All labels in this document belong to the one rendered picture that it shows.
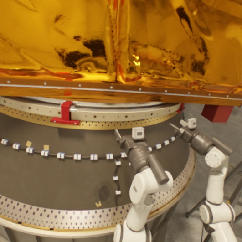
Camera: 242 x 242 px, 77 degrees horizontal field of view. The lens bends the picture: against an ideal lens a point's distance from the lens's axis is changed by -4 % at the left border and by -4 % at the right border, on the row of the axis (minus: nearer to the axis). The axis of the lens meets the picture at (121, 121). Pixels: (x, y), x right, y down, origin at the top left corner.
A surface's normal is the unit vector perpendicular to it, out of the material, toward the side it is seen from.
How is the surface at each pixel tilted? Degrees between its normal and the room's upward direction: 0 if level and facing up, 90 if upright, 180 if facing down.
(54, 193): 62
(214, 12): 86
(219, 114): 90
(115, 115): 90
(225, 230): 12
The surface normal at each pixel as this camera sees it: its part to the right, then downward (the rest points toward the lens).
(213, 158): -0.76, 0.06
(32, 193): -0.04, -0.03
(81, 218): 0.18, -0.32
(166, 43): 0.20, 0.44
